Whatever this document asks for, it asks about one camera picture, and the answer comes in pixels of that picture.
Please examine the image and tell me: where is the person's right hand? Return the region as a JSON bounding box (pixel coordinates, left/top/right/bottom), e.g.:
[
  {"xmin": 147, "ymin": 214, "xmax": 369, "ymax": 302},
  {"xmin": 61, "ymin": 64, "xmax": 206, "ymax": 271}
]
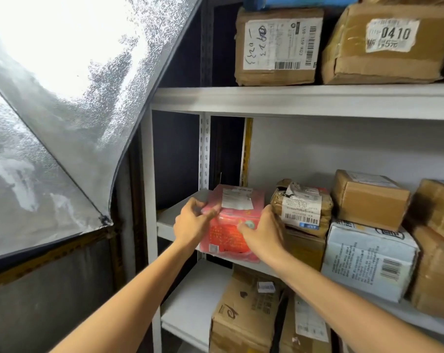
[{"xmin": 237, "ymin": 204, "xmax": 288, "ymax": 268}]

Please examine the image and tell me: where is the white metal shelf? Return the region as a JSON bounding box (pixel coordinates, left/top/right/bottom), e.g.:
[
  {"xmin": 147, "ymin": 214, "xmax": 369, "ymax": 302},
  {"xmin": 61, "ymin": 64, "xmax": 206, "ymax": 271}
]
[{"xmin": 141, "ymin": 0, "xmax": 444, "ymax": 353}]

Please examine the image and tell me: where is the cardboard parcel white label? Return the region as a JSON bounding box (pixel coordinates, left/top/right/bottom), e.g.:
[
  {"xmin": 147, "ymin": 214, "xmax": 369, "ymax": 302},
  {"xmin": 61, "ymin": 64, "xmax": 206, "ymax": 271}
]
[{"xmin": 279, "ymin": 294, "xmax": 333, "ymax": 353}]

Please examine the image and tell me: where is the brown box handwritten white label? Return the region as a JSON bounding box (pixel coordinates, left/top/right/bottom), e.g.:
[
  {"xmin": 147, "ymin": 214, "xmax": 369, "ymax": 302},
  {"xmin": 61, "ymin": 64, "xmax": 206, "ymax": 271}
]
[{"xmin": 235, "ymin": 7, "xmax": 325, "ymax": 87}]

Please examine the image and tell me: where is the silver softbox light reflector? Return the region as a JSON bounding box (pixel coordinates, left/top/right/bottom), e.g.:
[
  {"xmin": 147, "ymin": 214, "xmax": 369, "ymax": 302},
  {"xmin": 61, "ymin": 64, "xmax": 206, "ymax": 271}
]
[{"xmin": 0, "ymin": 0, "xmax": 204, "ymax": 261}]

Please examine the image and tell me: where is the yellow fronted box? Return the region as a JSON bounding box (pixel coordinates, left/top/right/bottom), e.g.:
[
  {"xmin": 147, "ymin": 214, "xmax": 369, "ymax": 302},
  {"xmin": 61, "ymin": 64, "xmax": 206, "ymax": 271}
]
[{"xmin": 283, "ymin": 227, "xmax": 327, "ymax": 272}]

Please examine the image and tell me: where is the red parcel box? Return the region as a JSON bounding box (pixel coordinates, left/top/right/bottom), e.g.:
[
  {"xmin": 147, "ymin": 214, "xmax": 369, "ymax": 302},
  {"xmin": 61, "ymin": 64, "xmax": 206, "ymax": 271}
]
[{"xmin": 199, "ymin": 184, "xmax": 265, "ymax": 263}]

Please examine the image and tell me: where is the person's left hand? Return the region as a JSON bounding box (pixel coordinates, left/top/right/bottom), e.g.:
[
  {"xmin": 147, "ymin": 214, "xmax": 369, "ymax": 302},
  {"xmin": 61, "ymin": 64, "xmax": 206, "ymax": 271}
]
[{"xmin": 173, "ymin": 197, "xmax": 222, "ymax": 251}]

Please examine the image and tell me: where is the person's left forearm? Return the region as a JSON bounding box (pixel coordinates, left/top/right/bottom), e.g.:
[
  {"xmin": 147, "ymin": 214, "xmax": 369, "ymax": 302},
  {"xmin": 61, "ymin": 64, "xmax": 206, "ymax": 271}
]
[{"xmin": 51, "ymin": 238, "xmax": 199, "ymax": 353}]

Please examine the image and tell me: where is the small cardboard box white label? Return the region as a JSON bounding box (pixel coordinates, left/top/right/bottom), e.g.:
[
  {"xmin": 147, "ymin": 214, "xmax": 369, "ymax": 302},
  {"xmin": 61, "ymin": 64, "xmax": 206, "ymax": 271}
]
[{"xmin": 331, "ymin": 169, "xmax": 412, "ymax": 232}]

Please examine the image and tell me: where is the person's right forearm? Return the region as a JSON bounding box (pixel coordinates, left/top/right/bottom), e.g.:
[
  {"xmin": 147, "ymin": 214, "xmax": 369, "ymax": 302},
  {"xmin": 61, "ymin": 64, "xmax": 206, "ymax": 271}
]
[{"xmin": 267, "ymin": 250, "xmax": 444, "ymax": 353}]

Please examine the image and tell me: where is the dull yellow wall strip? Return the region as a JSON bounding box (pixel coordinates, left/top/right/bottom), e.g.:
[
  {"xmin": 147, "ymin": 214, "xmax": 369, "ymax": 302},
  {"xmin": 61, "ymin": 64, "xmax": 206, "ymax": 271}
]
[{"xmin": 0, "ymin": 227, "xmax": 116, "ymax": 291}]

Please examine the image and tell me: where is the taped brown parcel 0410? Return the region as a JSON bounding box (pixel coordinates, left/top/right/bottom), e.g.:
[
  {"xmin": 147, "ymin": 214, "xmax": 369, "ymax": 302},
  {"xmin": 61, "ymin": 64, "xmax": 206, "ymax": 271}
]
[{"xmin": 321, "ymin": 3, "xmax": 444, "ymax": 85}]

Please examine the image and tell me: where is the yellow sticker strip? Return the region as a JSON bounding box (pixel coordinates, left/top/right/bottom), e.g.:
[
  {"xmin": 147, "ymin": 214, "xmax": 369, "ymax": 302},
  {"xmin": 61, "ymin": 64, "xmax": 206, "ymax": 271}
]
[{"xmin": 240, "ymin": 117, "xmax": 254, "ymax": 188}]

